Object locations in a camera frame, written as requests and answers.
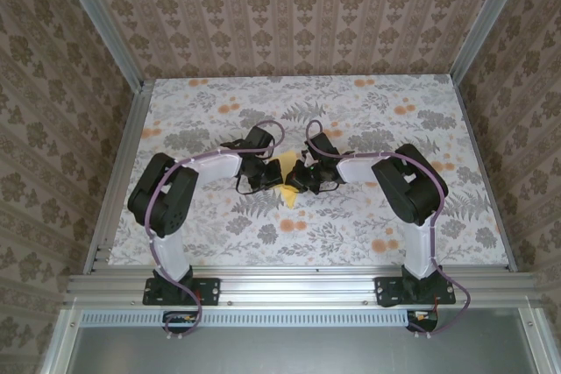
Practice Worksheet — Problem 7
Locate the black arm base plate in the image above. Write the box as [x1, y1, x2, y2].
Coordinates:
[374, 275, 457, 308]
[142, 275, 222, 307]

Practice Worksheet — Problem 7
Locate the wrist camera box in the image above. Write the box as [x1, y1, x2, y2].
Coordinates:
[304, 131, 337, 159]
[243, 126, 275, 154]

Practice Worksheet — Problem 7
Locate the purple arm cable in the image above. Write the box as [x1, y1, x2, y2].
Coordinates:
[146, 119, 288, 342]
[305, 118, 472, 340]

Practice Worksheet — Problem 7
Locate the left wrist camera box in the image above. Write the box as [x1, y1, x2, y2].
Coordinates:
[243, 126, 275, 154]

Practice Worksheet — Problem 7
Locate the slotted grey cable duct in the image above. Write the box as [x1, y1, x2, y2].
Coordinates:
[81, 308, 439, 328]

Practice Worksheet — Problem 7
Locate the aluminium table side rail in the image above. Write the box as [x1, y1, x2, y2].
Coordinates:
[82, 80, 154, 274]

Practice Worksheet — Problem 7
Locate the aluminium frame crossbar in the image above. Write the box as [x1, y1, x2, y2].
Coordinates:
[65, 266, 543, 306]

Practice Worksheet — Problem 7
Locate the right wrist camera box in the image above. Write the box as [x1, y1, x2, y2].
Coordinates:
[304, 131, 337, 159]

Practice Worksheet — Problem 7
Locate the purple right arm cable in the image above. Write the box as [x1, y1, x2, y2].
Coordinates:
[305, 118, 472, 340]

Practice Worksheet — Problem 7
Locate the yellow cloth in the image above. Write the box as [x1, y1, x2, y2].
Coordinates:
[271, 150, 304, 210]

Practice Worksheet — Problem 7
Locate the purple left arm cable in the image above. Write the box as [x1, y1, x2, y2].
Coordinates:
[146, 119, 288, 342]

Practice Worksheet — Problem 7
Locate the aluminium frame post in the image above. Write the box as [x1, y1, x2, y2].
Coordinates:
[450, 0, 534, 82]
[56, 0, 146, 91]

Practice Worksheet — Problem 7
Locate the grey metal panel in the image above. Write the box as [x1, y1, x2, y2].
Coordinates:
[39, 307, 561, 374]

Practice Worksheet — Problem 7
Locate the floral patterned tablecloth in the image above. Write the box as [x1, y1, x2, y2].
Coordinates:
[107, 77, 512, 268]

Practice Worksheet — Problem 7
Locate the black connector module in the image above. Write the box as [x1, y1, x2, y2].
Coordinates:
[162, 310, 202, 335]
[406, 308, 439, 334]

